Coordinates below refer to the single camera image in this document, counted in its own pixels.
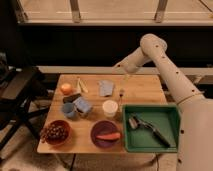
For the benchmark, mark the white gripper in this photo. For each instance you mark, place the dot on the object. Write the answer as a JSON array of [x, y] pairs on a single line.
[[120, 67]]

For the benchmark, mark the orange apple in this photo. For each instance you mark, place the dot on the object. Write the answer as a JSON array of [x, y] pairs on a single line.
[[66, 88]]

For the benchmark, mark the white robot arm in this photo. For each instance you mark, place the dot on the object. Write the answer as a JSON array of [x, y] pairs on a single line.
[[195, 149]]

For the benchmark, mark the white paper cup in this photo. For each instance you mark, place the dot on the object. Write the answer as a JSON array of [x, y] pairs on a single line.
[[110, 108]]

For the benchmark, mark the small fork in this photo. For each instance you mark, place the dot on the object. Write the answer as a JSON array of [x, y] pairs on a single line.
[[121, 94]]

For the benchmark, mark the blue folded cloth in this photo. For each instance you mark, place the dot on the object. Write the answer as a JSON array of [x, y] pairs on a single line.
[[105, 88]]

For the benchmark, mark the wooden table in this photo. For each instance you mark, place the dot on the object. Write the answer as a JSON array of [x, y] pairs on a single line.
[[138, 89]]

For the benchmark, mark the green plastic tray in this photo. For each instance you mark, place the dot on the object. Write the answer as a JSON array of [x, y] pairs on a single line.
[[164, 117]]

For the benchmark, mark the purple plate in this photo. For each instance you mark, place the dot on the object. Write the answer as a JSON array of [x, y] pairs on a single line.
[[101, 128]]

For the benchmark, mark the orange carrot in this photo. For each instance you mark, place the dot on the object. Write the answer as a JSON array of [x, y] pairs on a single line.
[[110, 137]]

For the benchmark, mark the black rectangular block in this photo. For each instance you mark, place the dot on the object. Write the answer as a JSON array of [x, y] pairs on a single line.
[[71, 98]]

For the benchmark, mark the blue mug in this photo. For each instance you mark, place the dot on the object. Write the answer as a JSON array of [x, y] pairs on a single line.
[[69, 110]]

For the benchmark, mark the red bowl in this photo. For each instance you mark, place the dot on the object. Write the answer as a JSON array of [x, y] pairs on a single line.
[[66, 126]]

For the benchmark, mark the dark grapes bunch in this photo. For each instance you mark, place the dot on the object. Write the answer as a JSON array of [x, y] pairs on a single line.
[[53, 132]]

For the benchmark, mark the black chair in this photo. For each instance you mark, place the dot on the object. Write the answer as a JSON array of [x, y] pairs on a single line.
[[17, 90]]

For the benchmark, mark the black handled peeler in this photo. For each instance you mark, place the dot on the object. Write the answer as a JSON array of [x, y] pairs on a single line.
[[136, 123]]

